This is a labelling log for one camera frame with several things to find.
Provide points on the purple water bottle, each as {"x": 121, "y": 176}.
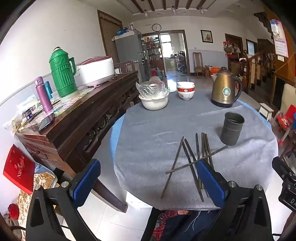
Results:
{"x": 43, "y": 95}

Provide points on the teal water bottle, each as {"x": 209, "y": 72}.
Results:
{"x": 48, "y": 89}

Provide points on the white plastic tub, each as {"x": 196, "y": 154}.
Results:
{"x": 155, "y": 78}

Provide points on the white plastic basin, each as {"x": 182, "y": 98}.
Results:
{"x": 153, "y": 103}

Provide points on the ceiling lamp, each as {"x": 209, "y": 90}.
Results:
{"x": 145, "y": 13}

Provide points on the patterned sideboard mat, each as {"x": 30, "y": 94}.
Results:
{"x": 69, "y": 100}

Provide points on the white pink rice cooker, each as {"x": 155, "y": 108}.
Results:
{"x": 96, "y": 71}

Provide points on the grey refrigerator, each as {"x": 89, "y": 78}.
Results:
{"x": 128, "y": 51}

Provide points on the red gift box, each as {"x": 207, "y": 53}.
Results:
{"x": 18, "y": 169}

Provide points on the gold electric kettle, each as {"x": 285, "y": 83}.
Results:
{"x": 224, "y": 90}

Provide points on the white small stool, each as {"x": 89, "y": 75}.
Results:
{"x": 266, "y": 110}

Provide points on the clear plastic bag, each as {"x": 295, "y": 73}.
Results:
{"x": 151, "y": 89}

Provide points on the blue table cover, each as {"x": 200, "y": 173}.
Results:
{"x": 115, "y": 139}

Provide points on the carved wooden sideboard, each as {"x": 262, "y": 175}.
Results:
{"x": 76, "y": 125}

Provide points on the dark metal utensil holder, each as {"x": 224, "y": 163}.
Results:
{"x": 231, "y": 132}

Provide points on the wooden dining chair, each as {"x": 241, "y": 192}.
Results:
{"x": 198, "y": 62}

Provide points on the gold patterned tray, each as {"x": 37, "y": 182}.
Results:
{"x": 42, "y": 183}

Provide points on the orange cardboard boxes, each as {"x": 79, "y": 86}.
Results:
{"x": 217, "y": 71}

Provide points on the green thermos flask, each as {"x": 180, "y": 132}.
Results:
{"x": 63, "y": 74}

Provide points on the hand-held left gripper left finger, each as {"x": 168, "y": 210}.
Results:
{"x": 86, "y": 180}

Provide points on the beige armchair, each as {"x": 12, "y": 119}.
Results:
{"x": 289, "y": 97}

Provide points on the wooden stair railing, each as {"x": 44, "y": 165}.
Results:
{"x": 259, "y": 67}

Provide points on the bunch of metal chopsticks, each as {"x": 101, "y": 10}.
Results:
{"x": 174, "y": 162}

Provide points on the round wall clock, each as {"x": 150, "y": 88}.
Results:
{"x": 156, "y": 27}

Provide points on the kitchen shelf with bottles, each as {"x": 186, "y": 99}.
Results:
{"x": 153, "y": 47}

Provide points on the black smartphone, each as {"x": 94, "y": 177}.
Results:
{"x": 46, "y": 122}

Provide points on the framed wall picture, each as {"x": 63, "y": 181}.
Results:
{"x": 206, "y": 36}

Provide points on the grey tablecloth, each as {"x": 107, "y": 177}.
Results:
{"x": 161, "y": 129}

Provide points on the dark blue patterned clothing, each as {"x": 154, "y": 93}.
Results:
{"x": 180, "y": 224}

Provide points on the dark wooden door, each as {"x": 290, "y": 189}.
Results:
{"x": 234, "y": 46}

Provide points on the wall calendar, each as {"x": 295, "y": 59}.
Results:
{"x": 281, "y": 39}

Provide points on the blue item on refrigerator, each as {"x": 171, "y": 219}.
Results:
{"x": 122, "y": 31}

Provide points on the brown wooden door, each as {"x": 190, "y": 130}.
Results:
{"x": 109, "y": 34}

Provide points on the red plastic chair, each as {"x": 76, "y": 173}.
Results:
{"x": 285, "y": 120}

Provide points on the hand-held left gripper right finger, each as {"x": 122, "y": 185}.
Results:
{"x": 209, "y": 183}

